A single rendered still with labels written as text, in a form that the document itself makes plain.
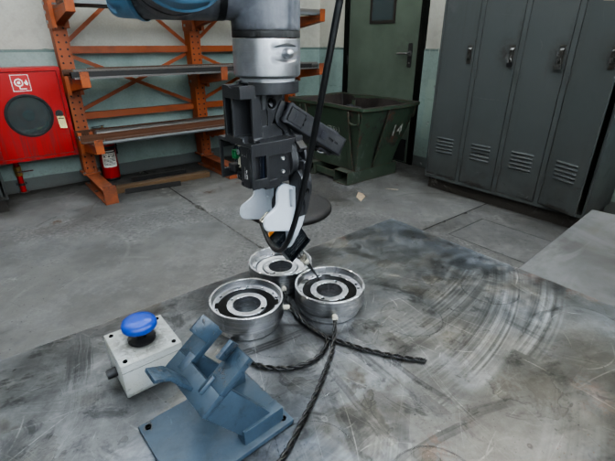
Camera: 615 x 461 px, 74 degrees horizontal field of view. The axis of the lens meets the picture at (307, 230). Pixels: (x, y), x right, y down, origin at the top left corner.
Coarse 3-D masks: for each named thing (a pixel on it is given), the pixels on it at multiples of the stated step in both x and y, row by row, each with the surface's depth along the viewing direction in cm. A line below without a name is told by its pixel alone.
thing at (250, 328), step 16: (224, 288) 61; (256, 288) 62; (272, 288) 62; (240, 304) 61; (256, 304) 61; (224, 320) 54; (240, 320) 54; (256, 320) 54; (272, 320) 56; (224, 336) 57; (240, 336) 55; (256, 336) 56
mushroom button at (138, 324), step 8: (136, 312) 50; (144, 312) 49; (128, 320) 48; (136, 320) 48; (144, 320) 48; (152, 320) 48; (128, 328) 47; (136, 328) 47; (144, 328) 47; (152, 328) 48; (128, 336) 47; (136, 336) 47; (144, 336) 49
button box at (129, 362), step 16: (160, 320) 53; (112, 336) 50; (160, 336) 50; (176, 336) 50; (112, 352) 47; (128, 352) 47; (144, 352) 47; (160, 352) 48; (176, 352) 49; (112, 368) 48; (128, 368) 46; (144, 368) 47; (128, 384) 46; (144, 384) 48
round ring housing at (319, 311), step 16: (304, 272) 65; (320, 272) 66; (336, 272) 66; (352, 272) 65; (320, 288) 64; (336, 288) 64; (304, 304) 59; (320, 304) 57; (336, 304) 57; (352, 304) 58; (320, 320) 59
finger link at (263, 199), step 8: (280, 184) 55; (256, 192) 54; (264, 192) 55; (272, 192) 55; (248, 200) 54; (256, 200) 55; (264, 200) 56; (272, 200) 55; (240, 208) 54; (248, 208) 54; (256, 208) 55; (264, 208) 56; (272, 208) 56; (248, 216) 55; (256, 216) 56
